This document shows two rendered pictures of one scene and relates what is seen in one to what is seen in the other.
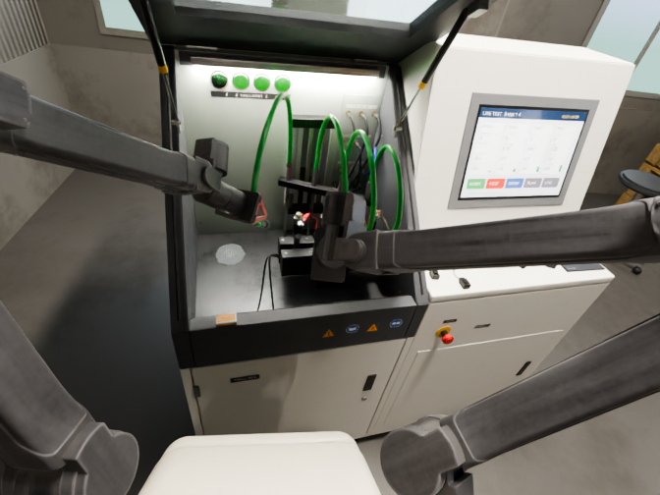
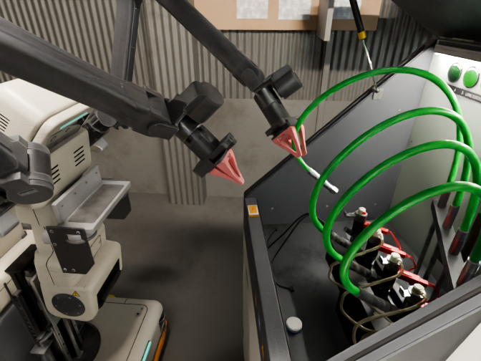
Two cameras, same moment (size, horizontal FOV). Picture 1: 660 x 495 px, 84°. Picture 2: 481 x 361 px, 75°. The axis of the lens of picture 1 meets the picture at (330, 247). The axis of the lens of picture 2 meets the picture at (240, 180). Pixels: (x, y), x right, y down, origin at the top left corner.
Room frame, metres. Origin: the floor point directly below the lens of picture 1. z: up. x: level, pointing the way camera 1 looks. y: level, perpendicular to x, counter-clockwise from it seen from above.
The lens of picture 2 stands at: (0.76, -0.58, 1.53)
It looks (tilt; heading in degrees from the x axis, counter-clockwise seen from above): 29 degrees down; 106
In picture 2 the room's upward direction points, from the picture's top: straight up
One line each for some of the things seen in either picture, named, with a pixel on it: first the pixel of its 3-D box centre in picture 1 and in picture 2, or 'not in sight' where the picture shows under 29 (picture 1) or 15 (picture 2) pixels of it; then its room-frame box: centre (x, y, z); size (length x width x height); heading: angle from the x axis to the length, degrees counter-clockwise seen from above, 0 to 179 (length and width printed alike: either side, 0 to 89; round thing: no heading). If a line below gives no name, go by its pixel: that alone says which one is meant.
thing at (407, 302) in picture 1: (307, 329); (261, 282); (0.65, 0.02, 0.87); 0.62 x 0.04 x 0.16; 110
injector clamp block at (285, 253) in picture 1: (330, 260); (367, 305); (0.92, -0.01, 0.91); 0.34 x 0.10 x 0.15; 110
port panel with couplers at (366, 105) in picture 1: (356, 142); not in sight; (1.21, -0.03, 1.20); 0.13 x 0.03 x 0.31; 110
